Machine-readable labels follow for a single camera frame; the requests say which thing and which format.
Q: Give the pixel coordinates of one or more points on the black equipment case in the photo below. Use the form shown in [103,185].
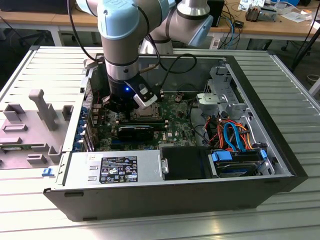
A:
[37,6]

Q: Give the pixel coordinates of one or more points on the black graphics card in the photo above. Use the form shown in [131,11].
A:
[136,134]

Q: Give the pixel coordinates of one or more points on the small black box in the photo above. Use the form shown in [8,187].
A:
[238,24]

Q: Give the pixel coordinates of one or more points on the copper coil device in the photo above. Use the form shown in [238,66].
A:
[253,14]

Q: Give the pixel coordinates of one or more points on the grey desk device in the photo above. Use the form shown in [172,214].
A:
[268,15]

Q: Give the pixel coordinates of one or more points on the CPU socket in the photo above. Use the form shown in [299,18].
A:
[159,117]

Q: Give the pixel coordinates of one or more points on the hard disk in blue carrier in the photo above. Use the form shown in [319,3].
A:
[221,157]

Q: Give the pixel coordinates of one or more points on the black drive bay box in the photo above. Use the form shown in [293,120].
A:
[185,162]

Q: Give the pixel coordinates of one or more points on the black tripod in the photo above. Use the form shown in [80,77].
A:
[303,51]

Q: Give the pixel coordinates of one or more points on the silver hinge bracket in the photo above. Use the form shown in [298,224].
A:
[165,166]

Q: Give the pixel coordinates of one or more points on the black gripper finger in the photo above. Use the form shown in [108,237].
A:
[127,112]
[111,105]

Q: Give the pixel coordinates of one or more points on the silver drive cage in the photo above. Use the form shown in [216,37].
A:
[210,100]

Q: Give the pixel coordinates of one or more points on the silver power supply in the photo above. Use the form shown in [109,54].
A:
[80,162]

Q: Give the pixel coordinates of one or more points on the white papers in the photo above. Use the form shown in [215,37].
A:
[295,16]

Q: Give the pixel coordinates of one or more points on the black speaker box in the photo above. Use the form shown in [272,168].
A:
[220,10]

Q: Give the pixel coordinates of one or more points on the green motherboard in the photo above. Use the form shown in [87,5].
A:
[175,125]

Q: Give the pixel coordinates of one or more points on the silver CPU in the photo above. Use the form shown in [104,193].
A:
[146,112]

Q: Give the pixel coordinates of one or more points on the grey parts rack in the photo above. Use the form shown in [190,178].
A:
[35,136]

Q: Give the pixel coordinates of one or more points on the green RAM stick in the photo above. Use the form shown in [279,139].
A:
[15,147]

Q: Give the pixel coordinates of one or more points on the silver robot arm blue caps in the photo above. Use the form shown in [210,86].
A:
[120,37]

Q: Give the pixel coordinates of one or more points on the white black-faced wrist camera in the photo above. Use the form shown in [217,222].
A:
[147,98]

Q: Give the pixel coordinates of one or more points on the wooden desk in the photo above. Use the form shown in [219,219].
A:
[37,18]

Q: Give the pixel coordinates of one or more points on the black PC case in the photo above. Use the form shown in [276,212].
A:
[150,200]

